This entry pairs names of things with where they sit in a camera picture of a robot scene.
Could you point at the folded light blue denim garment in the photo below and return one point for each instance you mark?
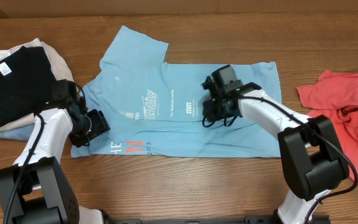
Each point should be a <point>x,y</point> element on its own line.
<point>22,133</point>

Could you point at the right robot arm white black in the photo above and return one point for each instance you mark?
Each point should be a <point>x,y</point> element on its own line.
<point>312,160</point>

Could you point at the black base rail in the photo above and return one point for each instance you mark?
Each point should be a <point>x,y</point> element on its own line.
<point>197,221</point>

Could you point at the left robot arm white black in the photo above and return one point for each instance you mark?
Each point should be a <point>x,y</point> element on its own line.
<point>35,189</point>

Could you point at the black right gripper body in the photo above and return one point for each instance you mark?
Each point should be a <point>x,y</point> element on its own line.
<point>217,111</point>

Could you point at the folded beige shirt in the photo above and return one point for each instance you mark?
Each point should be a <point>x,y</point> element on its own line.
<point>58,67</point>

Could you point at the cardboard back panel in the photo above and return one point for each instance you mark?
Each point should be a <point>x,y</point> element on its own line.
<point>68,8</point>

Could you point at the folded black shirt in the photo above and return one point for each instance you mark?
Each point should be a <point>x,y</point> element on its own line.
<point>26,80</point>

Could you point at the red printed t-shirt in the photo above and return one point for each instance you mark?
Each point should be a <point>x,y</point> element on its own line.
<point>335,95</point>

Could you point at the light blue printed t-shirt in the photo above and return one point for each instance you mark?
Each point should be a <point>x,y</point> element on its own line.
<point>155,108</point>

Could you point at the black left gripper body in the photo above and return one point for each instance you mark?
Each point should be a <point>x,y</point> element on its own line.
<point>91,126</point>

